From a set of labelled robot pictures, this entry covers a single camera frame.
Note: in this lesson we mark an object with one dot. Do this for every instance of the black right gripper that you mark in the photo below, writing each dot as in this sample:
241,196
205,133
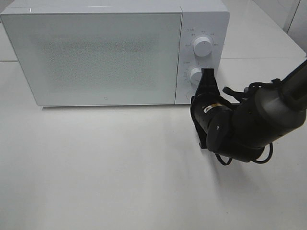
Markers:
210,112

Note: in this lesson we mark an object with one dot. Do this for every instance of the round white door button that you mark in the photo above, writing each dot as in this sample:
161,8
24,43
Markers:
190,94

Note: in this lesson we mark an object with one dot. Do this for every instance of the white microwave door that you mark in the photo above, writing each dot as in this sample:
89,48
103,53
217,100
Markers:
97,59

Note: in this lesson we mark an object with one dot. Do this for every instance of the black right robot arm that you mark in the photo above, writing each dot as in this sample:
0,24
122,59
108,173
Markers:
262,113

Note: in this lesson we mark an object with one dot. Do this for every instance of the white microwave oven body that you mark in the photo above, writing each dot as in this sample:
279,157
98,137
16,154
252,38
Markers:
198,17

